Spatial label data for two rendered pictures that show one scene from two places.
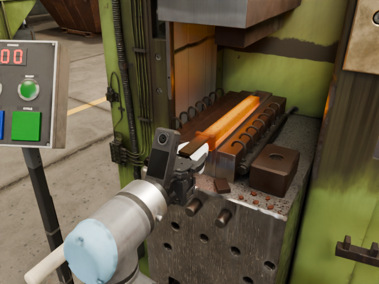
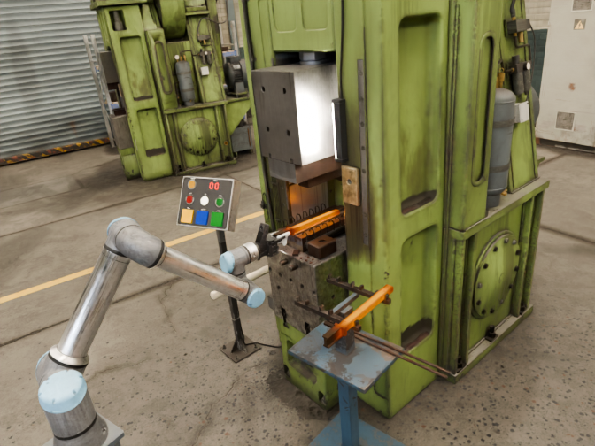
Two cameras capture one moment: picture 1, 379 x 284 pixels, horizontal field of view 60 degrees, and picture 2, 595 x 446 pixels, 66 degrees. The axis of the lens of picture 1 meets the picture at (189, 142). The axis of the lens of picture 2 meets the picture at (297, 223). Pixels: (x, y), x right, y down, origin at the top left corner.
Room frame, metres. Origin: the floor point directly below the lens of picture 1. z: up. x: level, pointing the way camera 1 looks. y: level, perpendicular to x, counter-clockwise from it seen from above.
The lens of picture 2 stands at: (-1.21, -0.83, 1.97)
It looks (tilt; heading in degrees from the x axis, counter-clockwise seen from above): 24 degrees down; 22
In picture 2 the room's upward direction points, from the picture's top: 6 degrees counter-clockwise
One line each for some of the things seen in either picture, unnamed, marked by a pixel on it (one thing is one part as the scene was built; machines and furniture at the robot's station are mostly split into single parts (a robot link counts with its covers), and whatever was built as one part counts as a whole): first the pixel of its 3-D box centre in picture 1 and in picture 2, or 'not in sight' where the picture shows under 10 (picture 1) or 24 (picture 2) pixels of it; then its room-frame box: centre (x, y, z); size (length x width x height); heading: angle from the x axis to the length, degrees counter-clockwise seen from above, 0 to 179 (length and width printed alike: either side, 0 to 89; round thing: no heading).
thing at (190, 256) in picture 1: (243, 200); (331, 272); (0.86, -0.18, 0.69); 0.56 x 0.38 x 0.45; 150
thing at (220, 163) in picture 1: (231, 124); (320, 225); (0.88, -0.12, 0.96); 0.42 x 0.20 x 0.09; 150
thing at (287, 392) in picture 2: not in sight; (298, 388); (0.66, 0.01, 0.01); 0.58 x 0.39 x 0.01; 60
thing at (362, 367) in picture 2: not in sight; (344, 350); (0.30, -0.39, 0.65); 0.40 x 0.30 x 0.02; 68
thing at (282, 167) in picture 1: (274, 168); (322, 247); (0.66, -0.20, 0.95); 0.12 x 0.08 x 0.06; 150
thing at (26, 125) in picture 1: (27, 126); (217, 219); (0.77, 0.42, 1.01); 0.07 x 0.05 x 0.07; 85
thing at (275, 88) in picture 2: not in sight; (317, 109); (0.86, -0.16, 1.56); 0.42 x 0.39 x 0.40; 150
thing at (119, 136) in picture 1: (119, 152); not in sight; (0.99, 0.24, 0.80); 0.06 x 0.03 x 0.14; 60
